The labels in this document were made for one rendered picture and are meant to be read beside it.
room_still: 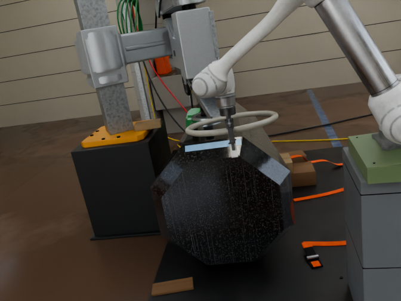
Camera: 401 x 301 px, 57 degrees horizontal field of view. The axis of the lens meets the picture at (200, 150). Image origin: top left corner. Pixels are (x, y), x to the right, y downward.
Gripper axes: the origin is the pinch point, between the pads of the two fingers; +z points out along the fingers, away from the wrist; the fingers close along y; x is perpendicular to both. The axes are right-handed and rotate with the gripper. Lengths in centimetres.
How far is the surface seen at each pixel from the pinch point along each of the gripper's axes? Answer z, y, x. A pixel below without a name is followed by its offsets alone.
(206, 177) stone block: 19.8, 27.9, 17.9
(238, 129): -9.3, -1.2, -3.9
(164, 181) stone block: 20, 33, 42
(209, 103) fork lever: -17, 68, 12
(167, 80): -30, 358, 81
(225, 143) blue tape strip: 3.4, 31.9, 4.5
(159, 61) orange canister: -58, 390, 93
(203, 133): -9.3, 2.6, 12.9
